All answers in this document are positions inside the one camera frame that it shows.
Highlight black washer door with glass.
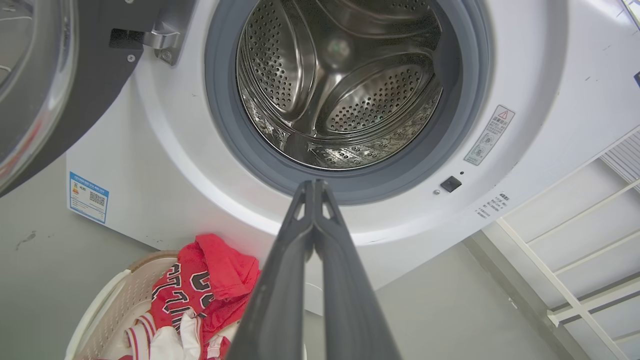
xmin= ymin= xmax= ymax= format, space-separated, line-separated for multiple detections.
xmin=0 ymin=0 xmax=197 ymax=199

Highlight red garment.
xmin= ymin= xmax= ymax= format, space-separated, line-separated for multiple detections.
xmin=117 ymin=233 xmax=262 ymax=360

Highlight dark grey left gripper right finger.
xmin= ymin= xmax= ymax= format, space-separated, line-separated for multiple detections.
xmin=315 ymin=179 xmax=403 ymax=360

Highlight silver door hinge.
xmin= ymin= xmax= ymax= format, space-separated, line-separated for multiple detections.
xmin=142 ymin=22 xmax=184 ymax=67

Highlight grey warning label sticker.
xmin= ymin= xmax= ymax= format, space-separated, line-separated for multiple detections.
xmin=463 ymin=104 xmax=516 ymax=167

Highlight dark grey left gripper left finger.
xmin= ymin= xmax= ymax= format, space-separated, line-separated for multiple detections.
xmin=225 ymin=180 xmax=316 ymax=360

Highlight small printed text label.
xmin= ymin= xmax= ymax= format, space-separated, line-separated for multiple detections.
xmin=474 ymin=192 xmax=511 ymax=221

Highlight grey rubber door gasket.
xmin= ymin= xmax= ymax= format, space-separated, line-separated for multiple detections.
xmin=204 ymin=0 xmax=494 ymax=206

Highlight white front-load washing machine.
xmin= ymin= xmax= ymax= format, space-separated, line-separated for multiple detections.
xmin=66 ymin=0 xmax=640 ymax=317

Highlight stainless steel washing machine drum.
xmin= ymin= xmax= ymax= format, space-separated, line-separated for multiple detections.
xmin=236 ymin=0 xmax=444 ymax=171

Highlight blue-edged energy label sticker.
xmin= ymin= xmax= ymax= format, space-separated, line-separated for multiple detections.
xmin=68 ymin=171 xmax=110 ymax=224

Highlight white metal rack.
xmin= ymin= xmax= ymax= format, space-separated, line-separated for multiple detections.
xmin=462 ymin=125 xmax=640 ymax=360

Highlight white cloth with red stripes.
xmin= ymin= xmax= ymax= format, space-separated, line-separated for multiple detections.
xmin=124 ymin=310 xmax=237 ymax=360

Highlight cream perforated laundry basket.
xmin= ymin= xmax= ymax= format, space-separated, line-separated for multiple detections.
xmin=65 ymin=250 xmax=261 ymax=360

